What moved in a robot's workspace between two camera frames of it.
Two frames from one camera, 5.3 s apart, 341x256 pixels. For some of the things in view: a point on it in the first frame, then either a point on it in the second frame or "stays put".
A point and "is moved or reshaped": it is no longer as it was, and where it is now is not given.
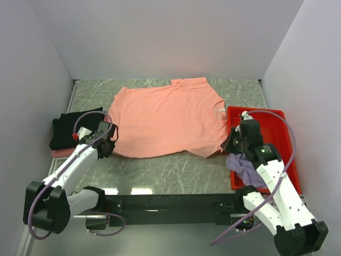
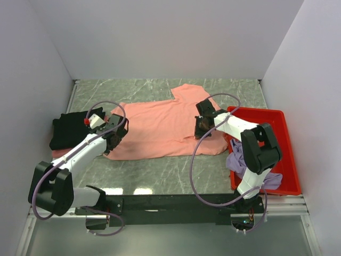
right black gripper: x=227 y=145 to x=198 y=134
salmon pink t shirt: x=189 y=114 is moved or reshaped
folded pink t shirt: x=62 y=153 stays put
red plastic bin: x=275 y=132 stays put
